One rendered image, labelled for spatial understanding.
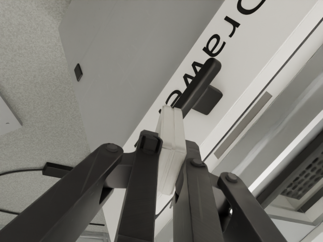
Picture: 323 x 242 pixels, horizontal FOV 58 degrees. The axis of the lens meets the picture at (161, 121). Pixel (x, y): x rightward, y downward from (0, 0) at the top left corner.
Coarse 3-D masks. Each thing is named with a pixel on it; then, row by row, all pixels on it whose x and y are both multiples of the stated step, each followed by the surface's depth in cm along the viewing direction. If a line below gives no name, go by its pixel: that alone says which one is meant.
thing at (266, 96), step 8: (264, 96) 27; (272, 96) 26; (256, 104) 27; (264, 104) 27; (248, 112) 28; (256, 112) 27; (248, 120) 28; (240, 128) 28; (232, 136) 28; (224, 144) 29; (216, 152) 29
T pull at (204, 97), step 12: (216, 60) 26; (204, 72) 26; (216, 72) 26; (192, 84) 27; (204, 84) 27; (180, 96) 28; (192, 96) 27; (204, 96) 28; (216, 96) 28; (180, 108) 27; (192, 108) 28; (204, 108) 28
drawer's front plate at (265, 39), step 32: (256, 0) 29; (288, 0) 26; (320, 0) 24; (224, 32) 31; (256, 32) 28; (288, 32) 25; (224, 64) 30; (256, 64) 27; (160, 96) 37; (224, 96) 28; (256, 96) 28; (192, 128) 31; (224, 128) 29; (160, 192) 31
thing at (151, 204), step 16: (144, 144) 15; (160, 144) 15; (144, 160) 14; (144, 176) 13; (128, 192) 12; (144, 192) 12; (128, 208) 11; (144, 208) 11; (128, 224) 10; (144, 224) 10; (128, 240) 9; (144, 240) 9
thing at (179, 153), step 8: (176, 112) 21; (176, 120) 19; (176, 128) 18; (176, 136) 17; (184, 136) 18; (176, 144) 16; (184, 144) 16; (176, 152) 16; (184, 152) 16; (176, 160) 16; (168, 168) 16; (176, 168) 16; (168, 176) 16; (176, 176) 16; (168, 184) 16; (168, 192) 16
